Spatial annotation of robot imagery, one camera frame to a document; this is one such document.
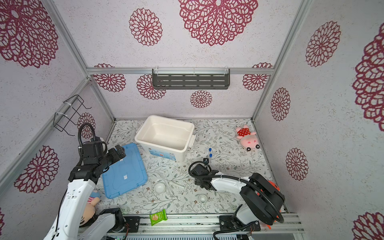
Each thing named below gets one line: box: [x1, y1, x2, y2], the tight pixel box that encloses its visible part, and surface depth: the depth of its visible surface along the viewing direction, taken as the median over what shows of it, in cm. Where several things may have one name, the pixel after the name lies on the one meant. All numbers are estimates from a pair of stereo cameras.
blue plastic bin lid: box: [102, 142, 148, 199], surface depth 91 cm
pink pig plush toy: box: [235, 125, 260, 152], surface depth 104 cm
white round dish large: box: [154, 182, 166, 194], surface depth 86 cm
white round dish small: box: [199, 194, 208, 203], surface depth 81 cm
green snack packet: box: [149, 209, 168, 226], surface depth 77 cm
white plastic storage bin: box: [134, 115, 197, 163], surface depth 98 cm
